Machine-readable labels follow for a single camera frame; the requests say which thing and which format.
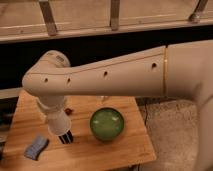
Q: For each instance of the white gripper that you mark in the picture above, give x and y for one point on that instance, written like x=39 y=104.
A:
x=51 y=104

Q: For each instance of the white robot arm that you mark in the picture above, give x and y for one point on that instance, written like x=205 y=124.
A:
x=182 y=70

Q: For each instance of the black white striped eraser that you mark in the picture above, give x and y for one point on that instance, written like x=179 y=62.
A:
x=66 y=138

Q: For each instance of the dark red chili pepper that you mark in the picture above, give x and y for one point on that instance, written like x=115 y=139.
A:
x=68 y=111

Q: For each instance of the blue sponge cloth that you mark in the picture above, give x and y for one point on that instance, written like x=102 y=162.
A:
x=36 y=147

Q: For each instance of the green bowl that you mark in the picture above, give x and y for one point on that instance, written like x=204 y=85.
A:
x=106 y=124

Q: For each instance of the metal window bracket left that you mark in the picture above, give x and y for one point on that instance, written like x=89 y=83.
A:
x=48 y=17

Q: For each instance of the metal window bracket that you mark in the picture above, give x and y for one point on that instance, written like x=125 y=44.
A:
x=197 y=13
x=48 y=17
x=114 y=14

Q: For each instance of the metal window bracket middle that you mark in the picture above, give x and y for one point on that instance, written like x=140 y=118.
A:
x=114 y=14

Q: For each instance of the metal window bracket right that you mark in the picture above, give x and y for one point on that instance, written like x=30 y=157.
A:
x=197 y=13

